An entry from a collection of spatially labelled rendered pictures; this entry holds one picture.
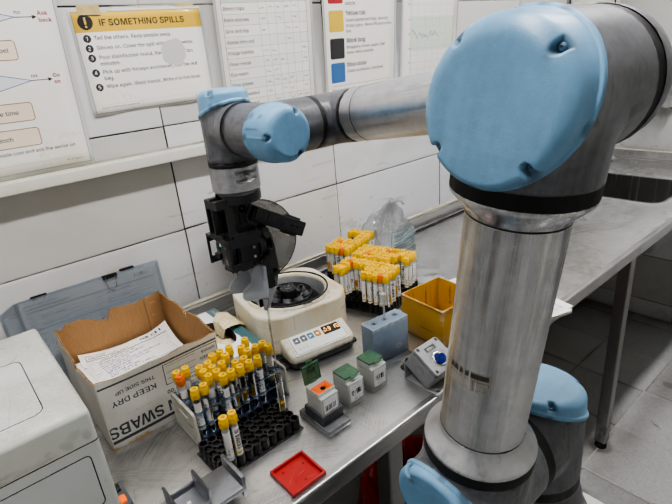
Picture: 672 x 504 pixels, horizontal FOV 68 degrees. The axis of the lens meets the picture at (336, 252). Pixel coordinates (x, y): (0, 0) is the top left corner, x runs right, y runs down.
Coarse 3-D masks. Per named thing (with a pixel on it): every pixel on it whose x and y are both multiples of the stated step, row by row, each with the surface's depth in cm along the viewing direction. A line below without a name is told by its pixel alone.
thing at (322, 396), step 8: (312, 384) 93; (320, 384) 93; (328, 384) 93; (312, 392) 92; (320, 392) 91; (328, 392) 92; (336, 392) 92; (312, 400) 93; (320, 400) 90; (328, 400) 91; (336, 400) 93; (320, 408) 91; (328, 408) 92
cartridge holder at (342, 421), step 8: (304, 408) 97; (312, 408) 93; (336, 408) 93; (304, 416) 96; (312, 416) 94; (320, 416) 91; (328, 416) 92; (336, 416) 93; (344, 416) 94; (312, 424) 94; (320, 424) 92; (328, 424) 92; (336, 424) 92; (344, 424) 92; (328, 432) 90; (336, 432) 91
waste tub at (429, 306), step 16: (416, 288) 122; (432, 288) 126; (448, 288) 124; (416, 304) 116; (432, 304) 128; (448, 304) 126; (416, 320) 118; (432, 320) 113; (448, 320) 112; (416, 336) 120; (432, 336) 115; (448, 336) 113
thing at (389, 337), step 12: (396, 312) 111; (372, 324) 108; (384, 324) 107; (396, 324) 109; (372, 336) 105; (384, 336) 107; (396, 336) 110; (372, 348) 107; (384, 348) 108; (396, 348) 111; (408, 348) 113; (384, 360) 109; (396, 360) 110
